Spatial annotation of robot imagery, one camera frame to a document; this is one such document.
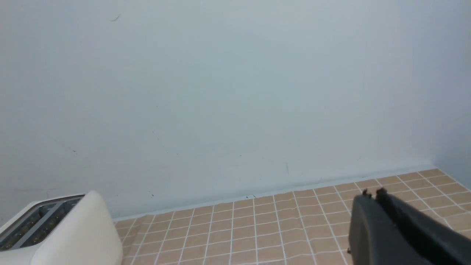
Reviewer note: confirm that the white two-slot toaster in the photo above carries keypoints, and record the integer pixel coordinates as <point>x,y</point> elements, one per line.
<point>68,230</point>

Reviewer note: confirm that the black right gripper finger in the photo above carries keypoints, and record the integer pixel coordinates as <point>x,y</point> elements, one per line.
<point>384,230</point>

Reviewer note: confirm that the orange checked tablecloth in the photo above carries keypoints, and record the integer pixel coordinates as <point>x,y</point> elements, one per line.
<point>307,227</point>

